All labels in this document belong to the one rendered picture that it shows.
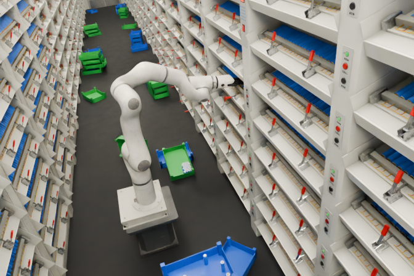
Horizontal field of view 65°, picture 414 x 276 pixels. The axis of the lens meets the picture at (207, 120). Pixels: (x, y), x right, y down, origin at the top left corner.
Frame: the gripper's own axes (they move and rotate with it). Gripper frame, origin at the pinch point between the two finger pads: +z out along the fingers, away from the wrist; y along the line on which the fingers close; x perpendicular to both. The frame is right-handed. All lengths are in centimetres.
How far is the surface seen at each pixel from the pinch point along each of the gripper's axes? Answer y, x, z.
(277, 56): -55, -33, -9
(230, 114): 8.8, 27.3, -0.5
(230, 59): 2.7, -12.7, -6.2
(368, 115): -107, -33, -9
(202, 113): 87, 67, 5
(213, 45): 34.0, -12.2, -7.1
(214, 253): -67, 62, -32
